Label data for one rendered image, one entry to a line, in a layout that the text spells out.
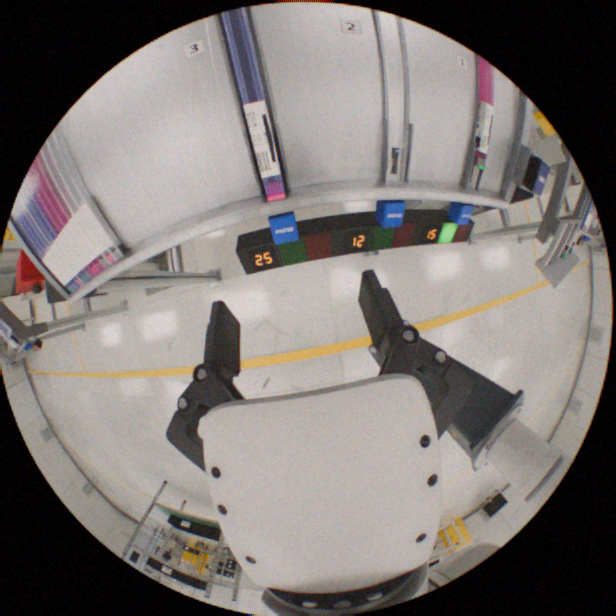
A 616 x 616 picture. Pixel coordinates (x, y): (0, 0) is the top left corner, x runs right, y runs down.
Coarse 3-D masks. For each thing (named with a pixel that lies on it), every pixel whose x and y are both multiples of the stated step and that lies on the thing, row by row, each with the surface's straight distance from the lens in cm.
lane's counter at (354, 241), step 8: (344, 232) 23; (352, 232) 23; (360, 232) 23; (368, 232) 24; (344, 240) 23; (352, 240) 24; (360, 240) 24; (344, 248) 24; (352, 248) 24; (360, 248) 25
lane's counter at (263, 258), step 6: (270, 246) 22; (252, 252) 23; (258, 252) 23; (264, 252) 23; (270, 252) 23; (252, 258) 23; (258, 258) 23; (264, 258) 23; (270, 258) 23; (276, 258) 23; (252, 264) 24; (258, 264) 24; (264, 264) 24; (270, 264) 24; (276, 264) 24; (258, 270) 24
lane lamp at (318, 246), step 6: (318, 234) 22; (324, 234) 22; (330, 234) 22; (306, 240) 22; (312, 240) 22; (318, 240) 22; (324, 240) 23; (330, 240) 23; (306, 246) 23; (312, 246) 23; (318, 246) 23; (324, 246) 23; (330, 246) 23; (312, 252) 23; (318, 252) 23; (324, 252) 24; (330, 252) 24; (312, 258) 24; (318, 258) 24
